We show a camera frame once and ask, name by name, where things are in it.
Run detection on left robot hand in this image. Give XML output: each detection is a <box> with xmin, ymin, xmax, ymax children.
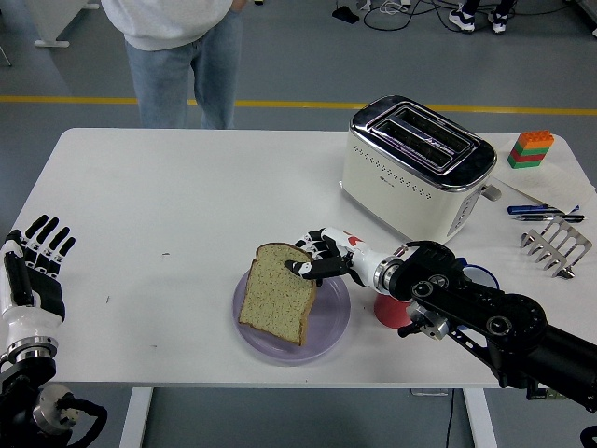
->
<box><xmin>0</xmin><ymin>214</ymin><xmax>76</xmax><ymax>346</ymax></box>

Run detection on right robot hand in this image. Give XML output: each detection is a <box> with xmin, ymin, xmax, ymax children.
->
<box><xmin>284</xmin><ymin>227</ymin><xmax>382</xmax><ymax>287</ymax></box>

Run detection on purple plate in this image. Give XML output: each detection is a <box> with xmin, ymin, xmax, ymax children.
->
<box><xmin>232</xmin><ymin>270</ymin><xmax>352</xmax><ymax>367</ymax></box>

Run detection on bread slice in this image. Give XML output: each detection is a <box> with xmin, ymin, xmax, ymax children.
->
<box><xmin>238</xmin><ymin>242</ymin><xmax>318</xmax><ymax>347</ymax></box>

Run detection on red mug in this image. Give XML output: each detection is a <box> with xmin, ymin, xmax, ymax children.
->
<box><xmin>372</xmin><ymin>292</ymin><xmax>415</xmax><ymax>330</ymax></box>

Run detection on cream and chrome toaster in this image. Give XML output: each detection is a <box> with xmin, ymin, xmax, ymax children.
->
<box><xmin>339</xmin><ymin>94</ymin><xmax>501</xmax><ymax>254</ymax></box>

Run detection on blue mug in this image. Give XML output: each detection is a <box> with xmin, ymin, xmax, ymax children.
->
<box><xmin>456</xmin><ymin>258</ymin><xmax>499</xmax><ymax>293</ymax></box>

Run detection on white table leg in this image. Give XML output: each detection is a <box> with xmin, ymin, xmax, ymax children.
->
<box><xmin>463</xmin><ymin>387</ymin><xmax>498</xmax><ymax>448</ymax></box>
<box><xmin>118</xmin><ymin>386</ymin><xmax>154</xmax><ymax>448</ymax></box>

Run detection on blue pen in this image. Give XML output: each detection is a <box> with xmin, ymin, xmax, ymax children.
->
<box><xmin>507</xmin><ymin>203</ymin><xmax>563</xmax><ymax>216</ymax></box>

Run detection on black pen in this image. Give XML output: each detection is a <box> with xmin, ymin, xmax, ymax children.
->
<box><xmin>510</xmin><ymin>213</ymin><xmax>587</xmax><ymax>224</ymax></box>

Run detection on metal toast rack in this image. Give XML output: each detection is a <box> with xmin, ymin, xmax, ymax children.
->
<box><xmin>519</xmin><ymin>217</ymin><xmax>593</xmax><ymax>280</ymax></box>

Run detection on toy brick stack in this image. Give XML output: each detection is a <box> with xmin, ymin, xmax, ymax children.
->
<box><xmin>507</xmin><ymin>129</ymin><xmax>555</xmax><ymax>170</ymax></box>

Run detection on white paper sheet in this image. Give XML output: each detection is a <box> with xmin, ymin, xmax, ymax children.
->
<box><xmin>492</xmin><ymin>148</ymin><xmax>597</xmax><ymax>214</ymax></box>

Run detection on white power adapter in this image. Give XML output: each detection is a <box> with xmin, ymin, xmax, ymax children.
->
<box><xmin>356</xmin><ymin>0</ymin><xmax>411</xmax><ymax>13</ymax></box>

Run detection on white furniture foot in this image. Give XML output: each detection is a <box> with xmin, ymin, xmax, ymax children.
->
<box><xmin>34</xmin><ymin>0</ymin><xmax>104</xmax><ymax>49</ymax></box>

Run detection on person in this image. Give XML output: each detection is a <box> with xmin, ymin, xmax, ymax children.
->
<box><xmin>447</xmin><ymin>0</ymin><xmax>514</xmax><ymax>35</ymax></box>
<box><xmin>100</xmin><ymin>0</ymin><xmax>244</xmax><ymax>131</ymax></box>

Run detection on black hanging cable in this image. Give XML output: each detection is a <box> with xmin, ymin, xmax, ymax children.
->
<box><xmin>445</xmin><ymin>389</ymin><xmax>456</xmax><ymax>448</ymax></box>

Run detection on black floor cables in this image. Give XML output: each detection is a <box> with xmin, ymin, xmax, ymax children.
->
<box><xmin>362</xmin><ymin>0</ymin><xmax>451</xmax><ymax>32</ymax></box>

